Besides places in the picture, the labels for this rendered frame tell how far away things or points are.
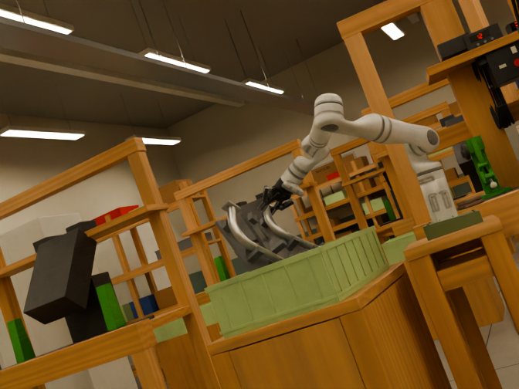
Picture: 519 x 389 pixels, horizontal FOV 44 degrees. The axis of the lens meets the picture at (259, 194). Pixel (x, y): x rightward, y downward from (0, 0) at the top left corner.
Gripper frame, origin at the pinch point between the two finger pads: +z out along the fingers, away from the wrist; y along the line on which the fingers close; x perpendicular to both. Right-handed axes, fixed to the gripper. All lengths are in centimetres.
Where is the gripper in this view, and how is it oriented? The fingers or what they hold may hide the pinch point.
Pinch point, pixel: (267, 209)
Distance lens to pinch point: 247.2
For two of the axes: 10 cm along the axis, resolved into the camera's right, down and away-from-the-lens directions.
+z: -5.5, 7.3, 4.0
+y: -8.3, -4.1, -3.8
